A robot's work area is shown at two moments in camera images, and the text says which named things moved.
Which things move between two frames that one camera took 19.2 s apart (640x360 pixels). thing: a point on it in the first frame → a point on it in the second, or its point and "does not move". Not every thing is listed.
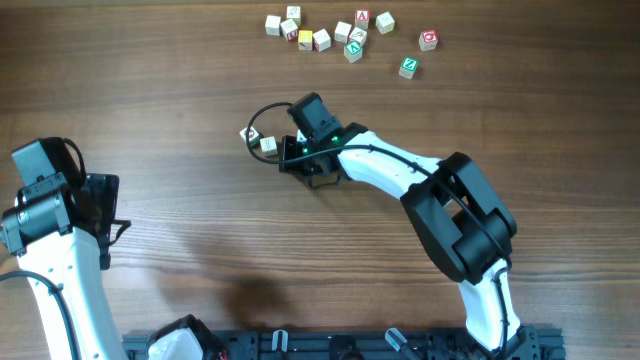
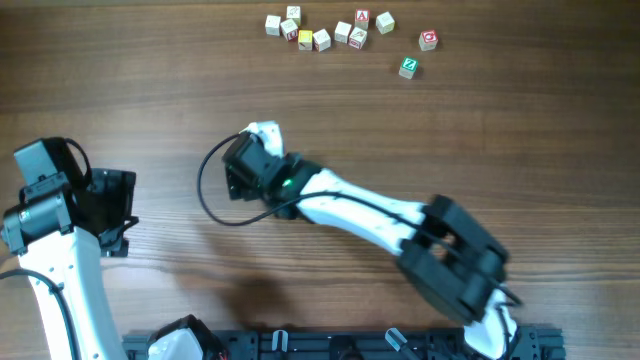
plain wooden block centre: (342, 31) does not move
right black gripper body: (292, 146) → (251, 185)
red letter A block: (362, 18) does not move
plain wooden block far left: (272, 25) does not move
